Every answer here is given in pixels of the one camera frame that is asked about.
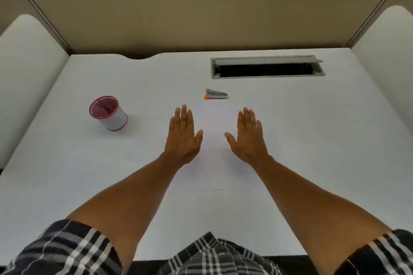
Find person's right hand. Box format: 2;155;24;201
224;107;271;169

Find person's left hand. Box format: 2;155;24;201
160;104;204;166

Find white paper sheets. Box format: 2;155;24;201
129;104;279;192

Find orange and grey stapler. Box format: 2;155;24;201
203;88;229;101

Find person's left forearm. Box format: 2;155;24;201
66;154;194;274

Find person's right forearm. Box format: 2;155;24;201
251;155;393;275

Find white desk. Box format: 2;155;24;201
0;47;413;266

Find white pen cup red rim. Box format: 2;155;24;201
89;96;128;131

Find beige partition panel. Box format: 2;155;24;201
0;0;413;59

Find black white plaid shirt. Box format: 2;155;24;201
0;219;413;275

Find white side divider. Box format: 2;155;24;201
351;6;413;134
0;14;70;169

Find grey desk cable tray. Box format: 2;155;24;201
210;55;326;79

